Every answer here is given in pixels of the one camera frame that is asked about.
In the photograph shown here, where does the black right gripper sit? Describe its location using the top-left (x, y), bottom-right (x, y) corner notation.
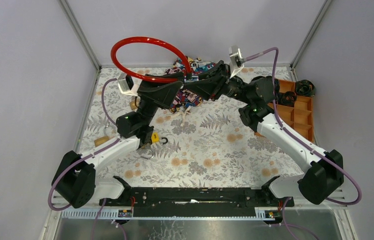
top-left (184, 60), bottom-right (253, 105)

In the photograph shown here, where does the red cable lock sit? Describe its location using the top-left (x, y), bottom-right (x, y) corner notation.
top-left (110, 36), bottom-right (192, 80)

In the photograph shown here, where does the steel shackle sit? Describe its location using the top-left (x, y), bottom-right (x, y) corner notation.
top-left (140, 148), bottom-right (155, 160)

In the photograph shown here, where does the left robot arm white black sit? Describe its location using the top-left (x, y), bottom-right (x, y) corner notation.
top-left (47, 72), bottom-right (184, 211)

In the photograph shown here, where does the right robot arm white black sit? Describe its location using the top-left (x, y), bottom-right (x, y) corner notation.
top-left (184, 61), bottom-right (344, 206)

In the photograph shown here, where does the brass padlock upper left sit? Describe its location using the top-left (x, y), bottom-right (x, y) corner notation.
top-left (130, 99), bottom-right (139, 111)

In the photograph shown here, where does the brass padlock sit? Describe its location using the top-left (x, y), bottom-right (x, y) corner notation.
top-left (130, 99), bottom-right (139, 111)
top-left (94, 124), bottom-right (111, 147)

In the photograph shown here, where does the colourful comic print cloth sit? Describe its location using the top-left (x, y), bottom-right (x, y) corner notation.
top-left (163, 55), bottom-right (225, 116)

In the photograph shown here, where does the yellow small padlock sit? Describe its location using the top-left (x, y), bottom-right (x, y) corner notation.
top-left (151, 132), bottom-right (168, 145)

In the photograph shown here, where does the brass padlock far left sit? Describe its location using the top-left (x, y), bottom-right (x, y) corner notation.
top-left (94, 124), bottom-right (111, 147)

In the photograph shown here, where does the dark rolled fabric small centre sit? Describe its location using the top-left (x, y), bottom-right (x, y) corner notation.
top-left (278, 91), bottom-right (297, 107)

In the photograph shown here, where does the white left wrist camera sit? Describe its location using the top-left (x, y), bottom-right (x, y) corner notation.
top-left (117, 73), bottom-right (134, 96)

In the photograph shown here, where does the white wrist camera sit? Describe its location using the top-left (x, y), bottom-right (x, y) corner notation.
top-left (117, 73), bottom-right (134, 96)
top-left (229, 45), bottom-right (244, 78)

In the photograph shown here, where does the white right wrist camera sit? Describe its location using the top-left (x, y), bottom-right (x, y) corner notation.
top-left (229, 45), bottom-right (244, 78)

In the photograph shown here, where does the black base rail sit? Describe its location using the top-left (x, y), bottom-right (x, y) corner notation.
top-left (100, 187), bottom-right (294, 218)

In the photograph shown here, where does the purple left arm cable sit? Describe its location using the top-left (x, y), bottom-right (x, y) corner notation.
top-left (47, 78), bottom-right (119, 240)

